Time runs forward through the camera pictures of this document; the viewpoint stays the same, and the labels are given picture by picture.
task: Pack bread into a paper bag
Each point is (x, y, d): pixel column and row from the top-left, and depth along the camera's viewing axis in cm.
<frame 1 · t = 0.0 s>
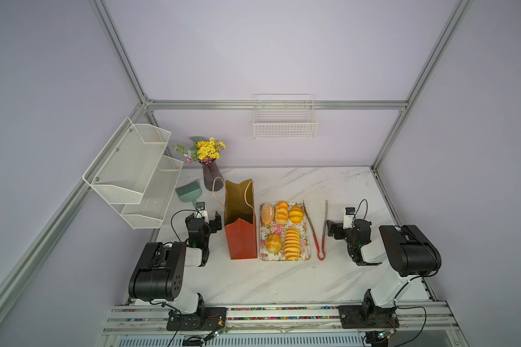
left hand: (206, 216, 95), fingers open
right hand: (338, 223, 99), fingers open
red brown paper bag: (240, 225, 72), point 25 cm above the table
floral rectangular tray: (284, 233, 97), on the table
red handled metal tongs: (323, 233, 95), point 2 cm above the table
round sesame bun: (267, 214, 97), point 5 cm above the table
orange ridged bread top middle: (281, 212, 100), point 4 cm above the table
yellow ridged bread top right: (296, 215, 100), point 3 cm above the table
round golden bun: (273, 243, 90), point 4 cm above the table
long ridged yellow bread: (292, 243, 90), point 4 cm above the table
yellow flower bouquet: (204, 150, 90), point 29 cm above the table
dark ribbed vase: (211, 170, 106), point 12 cm above the table

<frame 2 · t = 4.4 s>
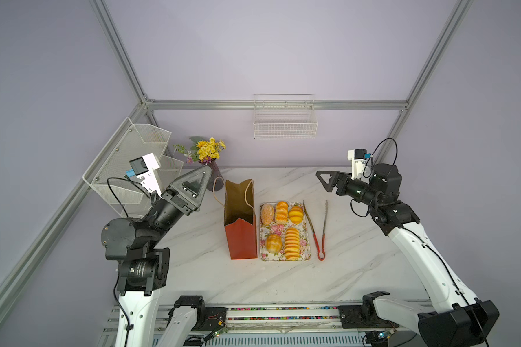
left hand: (210, 172, 46), fingers open
right hand: (324, 178, 71), fingers open
the named things where they were.

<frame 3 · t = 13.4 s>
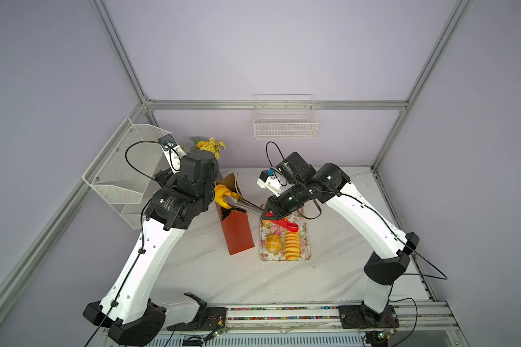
left hand: (180, 166, 61), fingers open
right hand: (266, 220, 66), fingers closed
red handled metal tongs: (237, 203, 72), point 30 cm above the table
yellow ridged bread top right: (221, 191, 73), point 31 cm above the table
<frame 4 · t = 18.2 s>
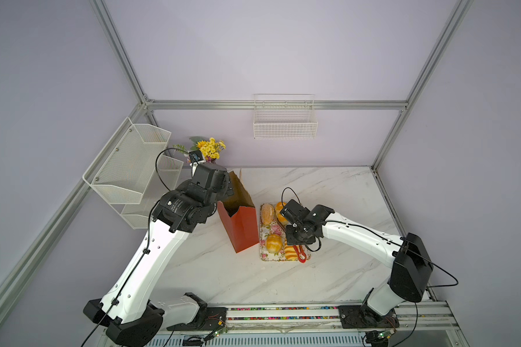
left hand: (209, 187, 66), fingers open
right hand: (294, 241, 82), fingers open
red handled metal tongs: (301, 258, 75), point 15 cm above the table
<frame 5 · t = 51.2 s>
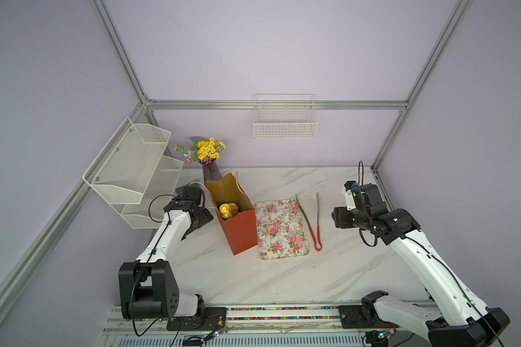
left hand: (196, 226, 86), fingers open
right hand: (342, 217, 76), fingers open
red handled metal tongs: (313, 236, 95), on the table
long ridged yellow bread: (228, 210, 78), point 23 cm above the table
